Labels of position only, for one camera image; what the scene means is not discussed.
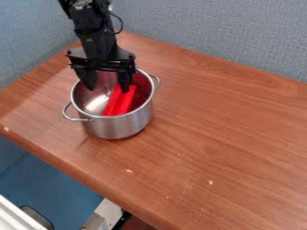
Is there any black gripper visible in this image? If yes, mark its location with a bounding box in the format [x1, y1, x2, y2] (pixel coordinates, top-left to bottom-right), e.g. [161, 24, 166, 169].
[65, 31, 136, 93]

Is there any red block object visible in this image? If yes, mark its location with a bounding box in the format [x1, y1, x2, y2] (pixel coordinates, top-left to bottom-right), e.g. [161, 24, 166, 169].
[101, 84, 136, 116]

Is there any stainless steel pot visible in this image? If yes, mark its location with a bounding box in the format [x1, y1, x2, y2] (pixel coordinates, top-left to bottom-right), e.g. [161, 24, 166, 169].
[61, 69, 160, 140]

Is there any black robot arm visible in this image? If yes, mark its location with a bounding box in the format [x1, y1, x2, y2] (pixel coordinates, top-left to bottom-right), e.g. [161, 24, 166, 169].
[57, 0, 136, 93]

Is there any white box under table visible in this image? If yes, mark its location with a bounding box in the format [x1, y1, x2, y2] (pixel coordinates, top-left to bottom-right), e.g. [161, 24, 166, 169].
[0, 195, 53, 230]

